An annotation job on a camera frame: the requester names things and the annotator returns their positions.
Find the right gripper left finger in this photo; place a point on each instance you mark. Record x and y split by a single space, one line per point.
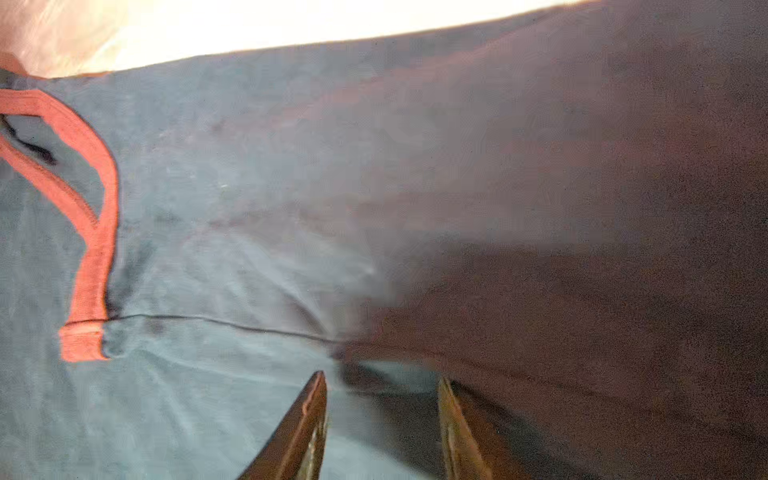
295 450

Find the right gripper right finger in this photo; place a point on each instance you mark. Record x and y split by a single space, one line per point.
472 447

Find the navy tank top red trim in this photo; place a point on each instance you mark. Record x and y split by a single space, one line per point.
563 212

